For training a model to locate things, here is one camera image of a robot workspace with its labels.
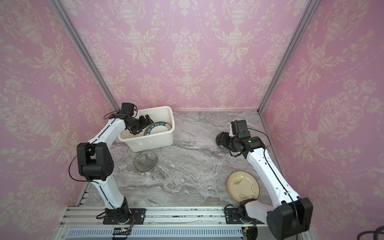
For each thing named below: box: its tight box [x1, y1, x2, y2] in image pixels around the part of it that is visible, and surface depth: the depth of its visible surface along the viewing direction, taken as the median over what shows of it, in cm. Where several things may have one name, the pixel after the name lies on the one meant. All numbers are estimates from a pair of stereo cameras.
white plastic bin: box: [117, 106, 175, 153], surface depth 100 cm
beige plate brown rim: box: [227, 171, 260, 202], surface depth 85 cm
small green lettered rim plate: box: [143, 121, 172, 136], surface depth 108 cm
